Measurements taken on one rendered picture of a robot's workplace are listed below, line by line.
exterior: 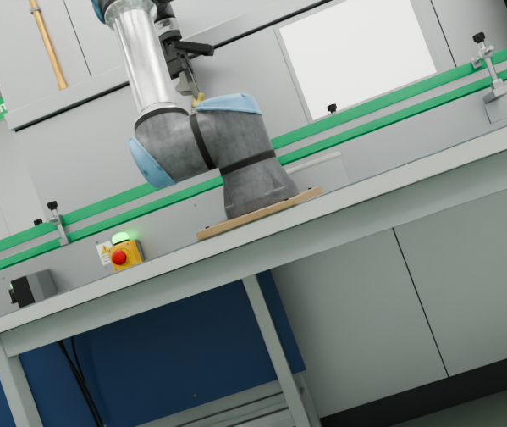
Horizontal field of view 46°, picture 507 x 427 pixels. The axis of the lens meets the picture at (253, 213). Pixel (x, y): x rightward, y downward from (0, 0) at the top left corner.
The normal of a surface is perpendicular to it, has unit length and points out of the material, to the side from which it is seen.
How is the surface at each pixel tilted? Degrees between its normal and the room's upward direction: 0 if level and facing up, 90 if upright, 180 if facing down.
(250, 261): 90
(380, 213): 90
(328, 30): 90
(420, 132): 90
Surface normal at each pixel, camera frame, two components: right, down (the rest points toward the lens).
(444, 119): -0.14, 0.01
